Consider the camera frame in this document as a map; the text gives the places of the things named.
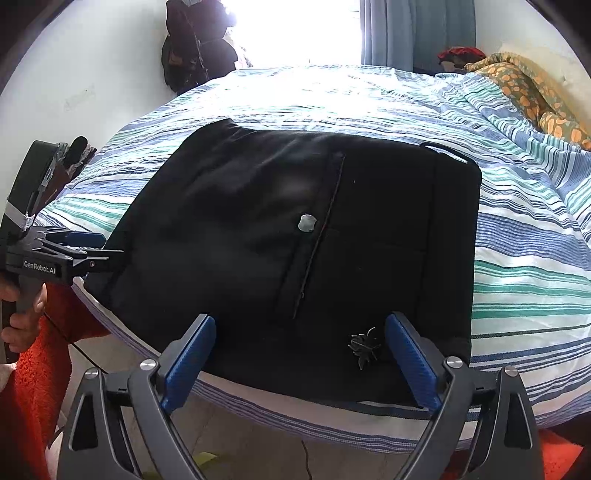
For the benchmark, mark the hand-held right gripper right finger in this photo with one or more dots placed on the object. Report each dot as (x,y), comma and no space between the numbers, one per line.
(411,364)

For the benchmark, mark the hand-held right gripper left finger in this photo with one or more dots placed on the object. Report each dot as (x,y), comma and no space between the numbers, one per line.
(189,364)

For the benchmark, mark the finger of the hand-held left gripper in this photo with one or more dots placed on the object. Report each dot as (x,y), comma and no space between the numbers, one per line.
(85,239)
(97,261)

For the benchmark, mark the black pants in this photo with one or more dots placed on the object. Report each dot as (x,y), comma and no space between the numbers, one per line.
(240,221)

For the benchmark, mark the person's left hand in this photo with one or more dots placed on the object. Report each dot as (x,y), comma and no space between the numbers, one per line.
(23,330)

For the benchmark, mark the dark object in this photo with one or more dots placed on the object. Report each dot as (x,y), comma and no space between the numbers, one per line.
(81,150)

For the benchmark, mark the yellow green scrap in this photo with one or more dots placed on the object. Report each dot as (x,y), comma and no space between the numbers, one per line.
(205,459)

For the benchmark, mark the red fleece clothing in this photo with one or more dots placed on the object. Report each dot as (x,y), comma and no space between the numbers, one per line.
(32,401)
(556,445)

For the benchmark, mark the striped bed sheet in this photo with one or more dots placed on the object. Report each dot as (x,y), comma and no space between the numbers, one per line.
(521,240)

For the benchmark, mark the dark hanging clothes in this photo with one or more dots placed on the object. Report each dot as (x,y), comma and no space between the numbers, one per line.
(194,50)

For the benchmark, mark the red and black garment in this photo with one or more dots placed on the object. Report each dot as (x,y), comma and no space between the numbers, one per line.
(459,56)

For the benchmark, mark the blue curtain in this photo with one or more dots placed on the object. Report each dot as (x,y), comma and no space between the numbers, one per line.
(401,32)

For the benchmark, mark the white padded headboard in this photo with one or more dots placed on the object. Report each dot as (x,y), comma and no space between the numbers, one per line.
(549,60)

